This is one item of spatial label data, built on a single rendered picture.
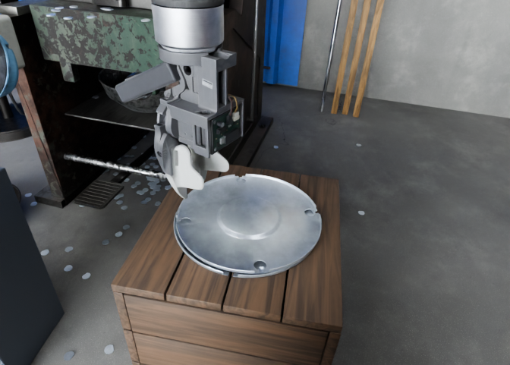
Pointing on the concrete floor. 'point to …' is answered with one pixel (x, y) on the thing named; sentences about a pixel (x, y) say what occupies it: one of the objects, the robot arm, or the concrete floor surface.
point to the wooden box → (176, 277)
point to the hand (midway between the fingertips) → (188, 183)
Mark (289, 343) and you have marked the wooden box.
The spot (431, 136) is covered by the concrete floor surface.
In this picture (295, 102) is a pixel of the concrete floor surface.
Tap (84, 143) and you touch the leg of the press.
